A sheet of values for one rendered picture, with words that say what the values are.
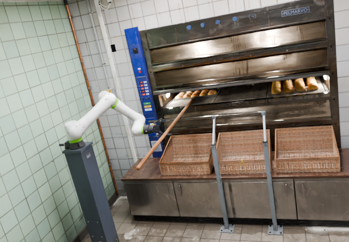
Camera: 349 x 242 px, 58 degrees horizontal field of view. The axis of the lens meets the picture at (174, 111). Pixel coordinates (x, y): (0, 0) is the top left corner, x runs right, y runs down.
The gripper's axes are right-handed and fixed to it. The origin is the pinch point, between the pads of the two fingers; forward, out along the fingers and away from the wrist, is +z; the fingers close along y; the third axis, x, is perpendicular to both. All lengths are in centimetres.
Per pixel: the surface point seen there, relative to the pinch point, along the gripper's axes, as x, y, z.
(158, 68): -68, -48, -26
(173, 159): -57, 60, -26
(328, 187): -12, 74, 134
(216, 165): -7, 46, 37
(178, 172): -23, 60, -9
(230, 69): -67, -35, 54
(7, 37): 30, -109, -124
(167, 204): -14, 93, -26
